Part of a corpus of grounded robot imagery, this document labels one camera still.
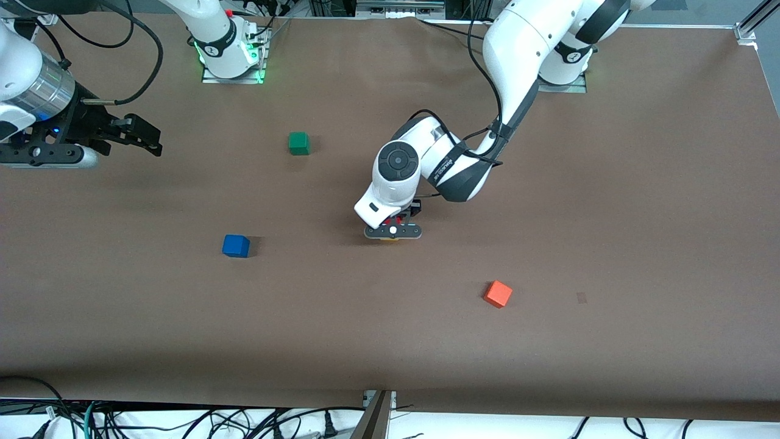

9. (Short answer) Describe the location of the arm wrist camera bar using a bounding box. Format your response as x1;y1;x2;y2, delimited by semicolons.
0;143;99;170
364;223;423;241

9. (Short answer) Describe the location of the left arm wrist camera bar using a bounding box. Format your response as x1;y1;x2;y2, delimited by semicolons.
364;223;423;241

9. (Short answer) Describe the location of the orange wooden cube block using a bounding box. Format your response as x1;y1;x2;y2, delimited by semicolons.
484;280;514;309

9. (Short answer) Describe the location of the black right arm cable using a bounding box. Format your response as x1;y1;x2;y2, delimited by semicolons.
55;0;165;105

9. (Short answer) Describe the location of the aluminium corner profile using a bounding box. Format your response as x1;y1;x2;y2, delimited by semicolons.
734;0;780;42

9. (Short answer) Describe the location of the right arm wrist camera bar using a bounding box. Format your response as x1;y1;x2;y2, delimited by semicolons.
0;143;99;170

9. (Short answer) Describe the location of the brown table cover sheet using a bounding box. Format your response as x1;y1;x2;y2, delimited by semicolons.
0;13;780;423

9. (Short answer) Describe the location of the dark camera mount beam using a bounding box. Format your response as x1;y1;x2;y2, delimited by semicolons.
349;390;392;439

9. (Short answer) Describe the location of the black velcro cable strap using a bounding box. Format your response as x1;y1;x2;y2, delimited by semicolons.
428;145;465;187
484;121;511;154

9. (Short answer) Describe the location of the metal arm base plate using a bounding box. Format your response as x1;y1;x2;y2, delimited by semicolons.
201;24;269;85
536;72;588;94

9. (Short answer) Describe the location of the aluminium frame rail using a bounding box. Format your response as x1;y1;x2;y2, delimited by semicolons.
355;0;447;18

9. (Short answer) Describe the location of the blue wooden cube block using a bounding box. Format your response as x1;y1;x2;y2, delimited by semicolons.
222;234;251;259

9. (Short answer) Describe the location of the black cable along table edge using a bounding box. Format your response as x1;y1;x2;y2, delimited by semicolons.
417;17;488;37

